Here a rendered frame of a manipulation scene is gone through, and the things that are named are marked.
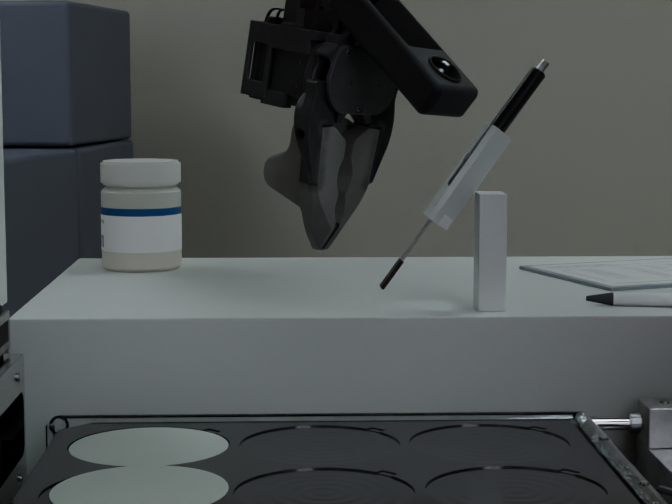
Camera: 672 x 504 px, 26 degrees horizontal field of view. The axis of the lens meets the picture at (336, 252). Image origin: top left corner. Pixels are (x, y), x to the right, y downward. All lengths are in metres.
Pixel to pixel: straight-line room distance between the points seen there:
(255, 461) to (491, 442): 0.16
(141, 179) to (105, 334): 0.26
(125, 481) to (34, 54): 2.08
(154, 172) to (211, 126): 2.16
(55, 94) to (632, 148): 1.30
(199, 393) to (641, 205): 2.41
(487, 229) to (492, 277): 0.03
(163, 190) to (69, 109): 1.61
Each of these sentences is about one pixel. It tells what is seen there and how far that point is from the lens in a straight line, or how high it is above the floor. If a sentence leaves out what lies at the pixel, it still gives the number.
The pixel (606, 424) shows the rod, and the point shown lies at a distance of 1.03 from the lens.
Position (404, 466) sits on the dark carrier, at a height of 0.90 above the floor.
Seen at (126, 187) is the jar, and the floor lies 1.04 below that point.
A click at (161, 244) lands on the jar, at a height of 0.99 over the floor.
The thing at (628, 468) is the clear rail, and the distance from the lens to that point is 0.88.
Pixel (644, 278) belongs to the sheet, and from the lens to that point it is 1.22.
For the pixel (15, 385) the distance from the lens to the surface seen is 1.00.
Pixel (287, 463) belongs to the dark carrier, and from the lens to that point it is 0.89.
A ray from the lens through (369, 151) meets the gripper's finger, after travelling 1.03.
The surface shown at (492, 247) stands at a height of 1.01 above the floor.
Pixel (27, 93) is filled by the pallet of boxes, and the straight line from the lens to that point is 2.89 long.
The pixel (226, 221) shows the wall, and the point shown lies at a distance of 3.42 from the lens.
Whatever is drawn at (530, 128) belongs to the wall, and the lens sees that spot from 3.34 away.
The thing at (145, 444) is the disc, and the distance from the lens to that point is 0.94.
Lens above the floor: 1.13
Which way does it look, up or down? 7 degrees down
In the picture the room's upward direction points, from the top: straight up
